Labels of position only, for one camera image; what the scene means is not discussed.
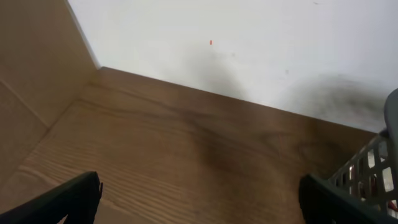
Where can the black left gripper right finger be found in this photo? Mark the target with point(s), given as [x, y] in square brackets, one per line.
[321, 202]

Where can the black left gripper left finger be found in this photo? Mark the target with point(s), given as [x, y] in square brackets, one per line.
[75, 201]

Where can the grey plastic basket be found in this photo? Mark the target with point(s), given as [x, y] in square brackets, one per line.
[371, 174]

